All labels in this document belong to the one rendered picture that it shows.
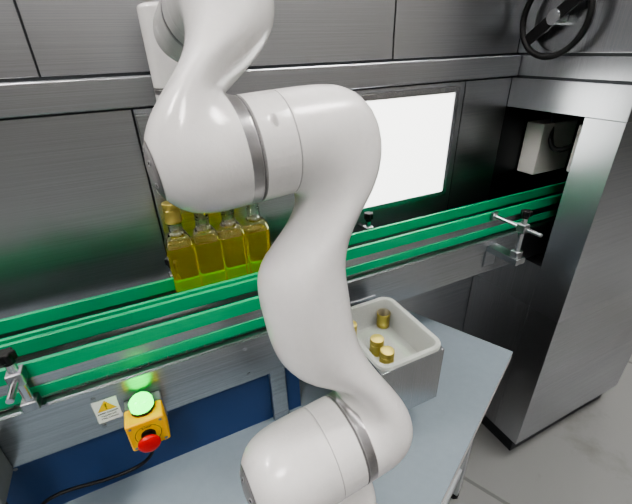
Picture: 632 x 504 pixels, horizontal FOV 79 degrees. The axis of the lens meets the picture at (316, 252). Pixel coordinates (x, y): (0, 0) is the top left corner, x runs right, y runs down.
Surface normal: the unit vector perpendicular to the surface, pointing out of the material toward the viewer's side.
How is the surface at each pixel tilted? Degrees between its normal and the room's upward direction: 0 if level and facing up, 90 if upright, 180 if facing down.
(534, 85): 90
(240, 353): 90
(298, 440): 11
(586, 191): 90
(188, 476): 0
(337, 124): 67
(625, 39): 90
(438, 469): 0
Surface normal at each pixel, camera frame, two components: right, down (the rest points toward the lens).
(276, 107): 0.22, -0.46
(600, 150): -0.90, 0.23
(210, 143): 0.35, 0.04
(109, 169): 0.44, 0.42
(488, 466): -0.03, -0.88
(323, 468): 0.31, -0.26
